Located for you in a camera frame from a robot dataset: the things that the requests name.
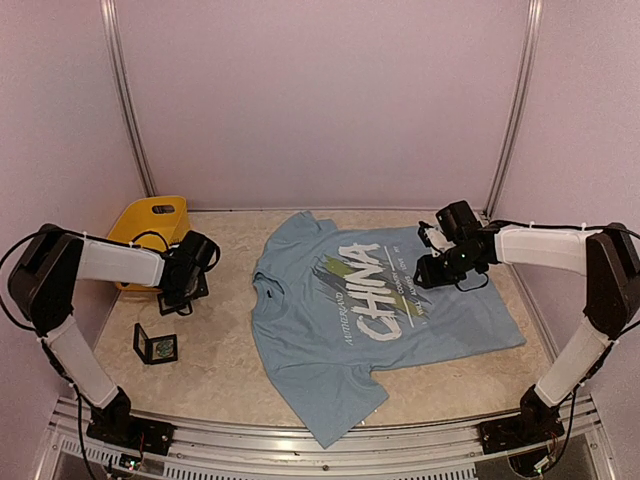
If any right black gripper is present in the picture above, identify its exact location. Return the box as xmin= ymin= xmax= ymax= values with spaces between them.
xmin=412 ymin=244 xmax=481 ymax=289

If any black brooch box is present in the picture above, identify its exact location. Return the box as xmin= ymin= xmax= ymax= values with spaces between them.
xmin=133 ymin=323 xmax=178 ymax=365
xmin=157 ymin=275 xmax=209 ymax=316

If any yellow plastic basket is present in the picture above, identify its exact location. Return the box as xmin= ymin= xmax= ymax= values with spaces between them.
xmin=107 ymin=195 xmax=190 ymax=294

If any light blue printed t-shirt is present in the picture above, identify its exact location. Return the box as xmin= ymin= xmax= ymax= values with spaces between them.
xmin=252 ymin=212 xmax=525 ymax=447

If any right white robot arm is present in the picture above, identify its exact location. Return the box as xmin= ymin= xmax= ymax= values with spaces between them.
xmin=413 ymin=201 xmax=639 ymax=444

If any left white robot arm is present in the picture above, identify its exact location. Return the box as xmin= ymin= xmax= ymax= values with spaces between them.
xmin=7 ymin=224 xmax=220 ymax=445

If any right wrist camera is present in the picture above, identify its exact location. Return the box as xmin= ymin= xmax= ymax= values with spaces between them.
xmin=425 ymin=226 xmax=455 ymax=256

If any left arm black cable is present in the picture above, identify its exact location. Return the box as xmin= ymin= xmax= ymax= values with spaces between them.
xmin=0 ymin=229 xmax=221 ymax=331

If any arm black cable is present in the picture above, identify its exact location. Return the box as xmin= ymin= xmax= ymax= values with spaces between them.
xmin=454 ymin=217 xmax=626 ymax=294
xmin=0 ymin=229 xmax=221 ymax=331

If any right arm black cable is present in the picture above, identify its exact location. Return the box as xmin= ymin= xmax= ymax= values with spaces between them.
xmin=454 ymin=217 xmax=626 ymax=294

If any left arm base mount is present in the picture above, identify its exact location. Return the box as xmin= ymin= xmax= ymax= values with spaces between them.
xmin=87 ymin=387 xmax=175 ymax=456

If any aluminium front frame rail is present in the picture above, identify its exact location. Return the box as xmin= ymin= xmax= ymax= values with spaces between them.
xmin=31 ymin=396 xmax=620 ymax=479

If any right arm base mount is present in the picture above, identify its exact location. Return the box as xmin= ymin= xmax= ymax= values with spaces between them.
xmin=477 ymin=386 xmax=576 ymax=479

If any right aluminium corner post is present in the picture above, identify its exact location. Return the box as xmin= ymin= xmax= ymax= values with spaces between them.
xmin=483 ymin=0 xmax=544 ymax=219

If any aluminium corner post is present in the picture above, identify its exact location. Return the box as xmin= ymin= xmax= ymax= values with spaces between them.
xmin=483 ymin=0 xmax=544 ymax=219
xmin=99 ymin=0 xmax=157 ymax=197

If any left aluminium corner post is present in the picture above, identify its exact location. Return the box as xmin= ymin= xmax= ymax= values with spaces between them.
xmin=99 ymin=0 xmax=157 ymax=197

